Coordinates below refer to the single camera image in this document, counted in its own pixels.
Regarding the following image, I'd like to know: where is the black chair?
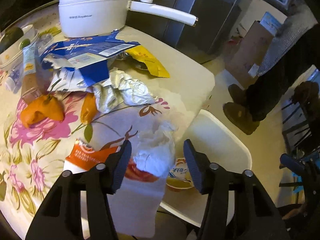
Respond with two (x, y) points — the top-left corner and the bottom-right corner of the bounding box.
(281, 100), (320, 155)

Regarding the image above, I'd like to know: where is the yogurt cup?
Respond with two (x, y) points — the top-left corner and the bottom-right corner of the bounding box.
(166, 157), (195, 192)

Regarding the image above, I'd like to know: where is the grey refrigerator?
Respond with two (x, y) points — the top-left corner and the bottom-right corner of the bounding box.
(125, 0), (253, 64)

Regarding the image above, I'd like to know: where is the dark green avocado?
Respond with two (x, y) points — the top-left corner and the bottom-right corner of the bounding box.
(0, 27), (24, 53)

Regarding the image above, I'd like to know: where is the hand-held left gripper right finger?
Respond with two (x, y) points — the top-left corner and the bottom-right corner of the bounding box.
(183, 139), (292, 240)

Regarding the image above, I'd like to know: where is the white chair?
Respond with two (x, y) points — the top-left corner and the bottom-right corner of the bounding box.
(155, 109), (252, 228)

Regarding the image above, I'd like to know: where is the large orange peel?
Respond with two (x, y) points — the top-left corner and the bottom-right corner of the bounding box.
(20, 94), (65, 128)

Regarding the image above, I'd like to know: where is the white tissue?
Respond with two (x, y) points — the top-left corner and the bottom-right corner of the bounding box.
(132, 120), (177, 177)

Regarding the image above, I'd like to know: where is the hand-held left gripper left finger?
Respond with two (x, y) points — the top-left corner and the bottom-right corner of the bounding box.
(25, 139), (132, 240)

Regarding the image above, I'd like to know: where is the yellow snack packet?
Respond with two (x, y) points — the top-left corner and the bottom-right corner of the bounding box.
(125, 46), (170, 78)

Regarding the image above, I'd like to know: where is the blue and white poster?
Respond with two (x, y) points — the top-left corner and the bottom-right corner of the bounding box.
(260, 12), (283, 34)

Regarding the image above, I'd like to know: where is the torn blue cardboard box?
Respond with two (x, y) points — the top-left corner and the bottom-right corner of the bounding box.
(40, 30), (140, 87)

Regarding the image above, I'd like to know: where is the pale squeeze tube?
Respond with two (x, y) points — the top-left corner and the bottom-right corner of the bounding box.
(22, 41), (38, 77)

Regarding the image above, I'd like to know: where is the white electric pot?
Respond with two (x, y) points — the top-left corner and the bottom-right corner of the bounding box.
(57, 0), (199, 38)

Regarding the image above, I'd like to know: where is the small orange peel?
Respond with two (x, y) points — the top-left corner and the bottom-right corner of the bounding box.
(80, 93), (98, 125)

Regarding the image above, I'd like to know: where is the orange and white packet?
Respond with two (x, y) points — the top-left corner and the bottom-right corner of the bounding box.
(62, 138), (167, 240)

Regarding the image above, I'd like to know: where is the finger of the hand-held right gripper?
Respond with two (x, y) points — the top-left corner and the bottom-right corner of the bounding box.
(279, 153), (307, 174)

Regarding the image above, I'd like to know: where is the crumpled silver foil wrapper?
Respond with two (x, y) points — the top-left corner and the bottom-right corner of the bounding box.
(93, 67), (158, 114)

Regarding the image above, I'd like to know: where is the dark brown cloth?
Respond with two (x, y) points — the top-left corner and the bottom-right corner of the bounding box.
(292, 81), (320, 120)

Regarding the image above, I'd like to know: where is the stack of cream bowls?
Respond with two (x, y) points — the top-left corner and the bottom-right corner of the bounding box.
(0, 24), (40, 70)

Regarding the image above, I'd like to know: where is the floral tablecloth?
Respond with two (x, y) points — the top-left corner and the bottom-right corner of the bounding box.
(0, 0), (215, 240)

